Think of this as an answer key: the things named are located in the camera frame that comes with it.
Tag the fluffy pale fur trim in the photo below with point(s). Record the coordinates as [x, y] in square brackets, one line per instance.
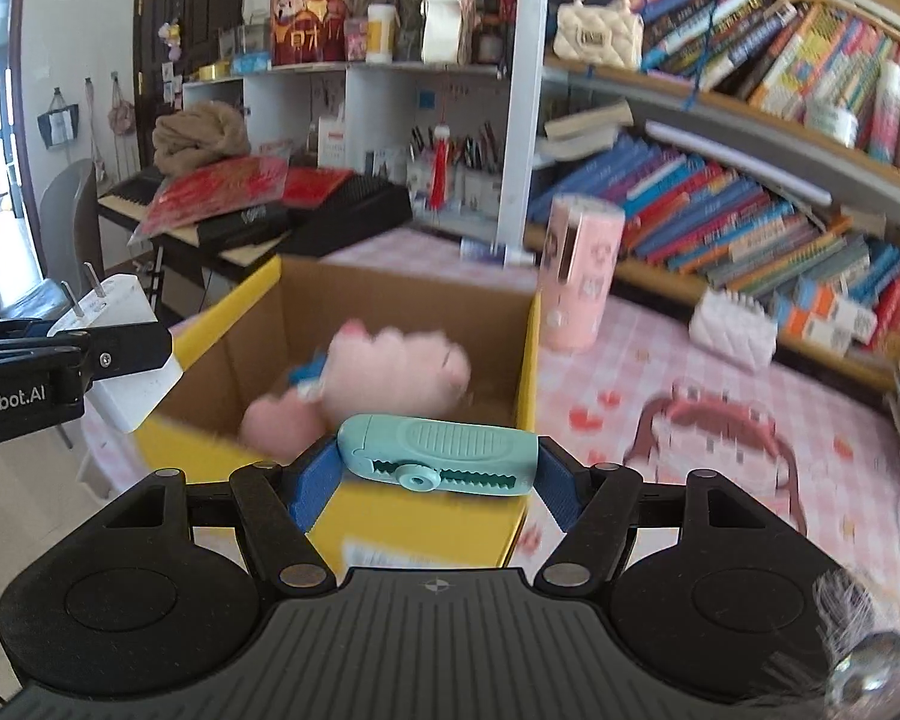
[855, 630]

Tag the pink plush toy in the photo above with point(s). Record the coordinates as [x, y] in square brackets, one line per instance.
[390, 375]

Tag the black electronic keyboard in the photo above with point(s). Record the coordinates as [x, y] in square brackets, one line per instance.
[345, 221]

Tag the long row of colourful books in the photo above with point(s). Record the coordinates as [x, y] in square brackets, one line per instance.
[720, 217]

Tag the small blue white box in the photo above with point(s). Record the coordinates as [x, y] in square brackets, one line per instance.
[386, 163]

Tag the small blue toy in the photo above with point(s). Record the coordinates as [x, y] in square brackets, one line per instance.
[309, 381]

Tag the pink printed tablecloth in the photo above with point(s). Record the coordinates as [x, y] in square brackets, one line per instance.
[645, 390]

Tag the flat lying books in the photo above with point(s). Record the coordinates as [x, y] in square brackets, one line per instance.
[581, 131]

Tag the white tube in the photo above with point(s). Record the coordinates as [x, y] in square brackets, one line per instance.
[735, 157]

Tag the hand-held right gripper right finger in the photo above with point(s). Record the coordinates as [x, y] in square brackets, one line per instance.
[562, 487]

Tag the white carton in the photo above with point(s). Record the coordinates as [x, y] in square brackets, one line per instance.
[445, 19]

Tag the light blue tissue pack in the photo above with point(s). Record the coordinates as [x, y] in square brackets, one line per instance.
[249, 64]

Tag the black and white tote bag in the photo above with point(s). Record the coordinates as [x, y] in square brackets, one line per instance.
[58, 124]

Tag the cream quilted handbag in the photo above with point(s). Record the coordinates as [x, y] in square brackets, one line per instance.
[598, 34]

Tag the white quilted pouch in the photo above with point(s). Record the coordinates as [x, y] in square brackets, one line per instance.
[735, 330]

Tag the pastel bottle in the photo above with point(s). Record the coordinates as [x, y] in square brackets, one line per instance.
[885, 112]

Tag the grey chair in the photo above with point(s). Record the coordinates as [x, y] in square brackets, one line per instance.
[75, 217]

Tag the leaning row of books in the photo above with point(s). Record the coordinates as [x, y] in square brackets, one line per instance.
[765, 45]

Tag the teal plastic clip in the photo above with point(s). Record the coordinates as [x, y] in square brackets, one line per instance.
[450, 450]

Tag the yellow cardboard box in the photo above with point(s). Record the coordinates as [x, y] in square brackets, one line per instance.
[420, 532]

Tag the white pen holder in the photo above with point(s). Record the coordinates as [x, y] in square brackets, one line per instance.
[420, 184]
[484, 187]

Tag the white bookshelf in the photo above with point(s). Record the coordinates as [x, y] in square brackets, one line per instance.
[525, 90]

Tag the dark blue spray bottle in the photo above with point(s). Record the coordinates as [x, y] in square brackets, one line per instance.
[495, 251]

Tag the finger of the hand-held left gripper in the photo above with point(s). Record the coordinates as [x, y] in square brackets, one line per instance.
[127, 352]

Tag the red paper packets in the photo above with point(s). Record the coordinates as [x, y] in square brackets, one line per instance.
[217, 191]

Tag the red tassel ornament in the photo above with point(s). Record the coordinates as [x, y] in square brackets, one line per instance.
[440, 165]

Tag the small pink box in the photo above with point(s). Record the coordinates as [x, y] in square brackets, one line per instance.
[355, 41]

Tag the dark glass jar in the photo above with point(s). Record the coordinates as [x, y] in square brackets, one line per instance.
[491, 45]

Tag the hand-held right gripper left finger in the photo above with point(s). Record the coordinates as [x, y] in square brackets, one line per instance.
[315, 484]

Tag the brown cloth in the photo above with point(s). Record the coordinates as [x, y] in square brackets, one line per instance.
[199, 139]

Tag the pink hanging bag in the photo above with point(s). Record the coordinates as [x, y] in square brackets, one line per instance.
[121, 116]

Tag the orange and white box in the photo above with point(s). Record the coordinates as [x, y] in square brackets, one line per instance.
[802, 319]
[851, 322]

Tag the flat black box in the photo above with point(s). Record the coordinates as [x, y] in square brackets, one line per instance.
[244, 223]

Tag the gold ribbon roll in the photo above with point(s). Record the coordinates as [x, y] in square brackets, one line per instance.
[214, 72]

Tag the white bottle yellow label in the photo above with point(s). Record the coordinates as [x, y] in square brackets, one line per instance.
[380, 34]

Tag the white charger plug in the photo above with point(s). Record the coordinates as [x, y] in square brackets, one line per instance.
[131, 401]

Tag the pink cylinder dispenser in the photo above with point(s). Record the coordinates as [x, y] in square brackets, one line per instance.
[581, 270]

